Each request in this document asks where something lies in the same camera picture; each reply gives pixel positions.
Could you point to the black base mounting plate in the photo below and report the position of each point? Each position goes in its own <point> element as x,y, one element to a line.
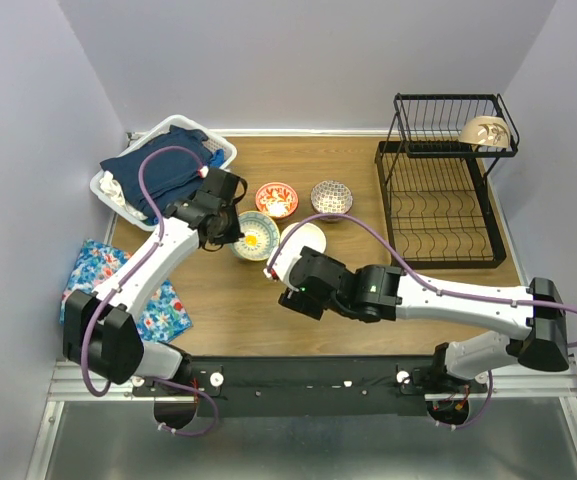
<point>297,386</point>

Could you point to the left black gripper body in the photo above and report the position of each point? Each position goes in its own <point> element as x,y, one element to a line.
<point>230,230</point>

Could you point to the beige bowl brown leaf pattern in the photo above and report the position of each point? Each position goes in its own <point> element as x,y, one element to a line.
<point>488,131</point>

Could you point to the orange floral pattern bowl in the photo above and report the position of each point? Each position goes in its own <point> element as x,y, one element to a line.
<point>271,194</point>

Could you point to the brown lattice pattern bowl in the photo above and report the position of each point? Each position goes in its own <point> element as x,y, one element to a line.
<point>330,196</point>

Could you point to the black two-tier dish rack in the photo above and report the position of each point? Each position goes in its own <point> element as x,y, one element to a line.
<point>438,209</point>

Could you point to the white crumpled cloth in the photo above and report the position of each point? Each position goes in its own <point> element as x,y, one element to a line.
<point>112,189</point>

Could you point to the yellow patterned bowl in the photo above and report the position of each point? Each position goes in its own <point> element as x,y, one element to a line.
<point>261,236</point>

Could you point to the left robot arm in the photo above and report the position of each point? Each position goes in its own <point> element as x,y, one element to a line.
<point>100,332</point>

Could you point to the white ribbed bowl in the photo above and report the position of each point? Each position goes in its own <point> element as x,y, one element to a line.
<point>309,235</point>

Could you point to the aluminium frame rail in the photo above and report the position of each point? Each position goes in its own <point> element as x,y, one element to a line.
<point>525,429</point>

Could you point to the blue zigzag pattern bowl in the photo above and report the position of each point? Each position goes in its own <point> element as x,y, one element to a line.
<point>331,216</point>

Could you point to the blue floral fabric bag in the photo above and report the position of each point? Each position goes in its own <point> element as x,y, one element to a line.
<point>164,317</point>

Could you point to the dark blue folded garment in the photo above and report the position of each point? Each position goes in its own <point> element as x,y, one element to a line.
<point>171,176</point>

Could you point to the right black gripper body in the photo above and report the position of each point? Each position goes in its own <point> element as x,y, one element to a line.
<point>296,299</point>

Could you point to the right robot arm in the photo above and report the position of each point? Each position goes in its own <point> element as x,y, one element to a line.
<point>521,325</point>

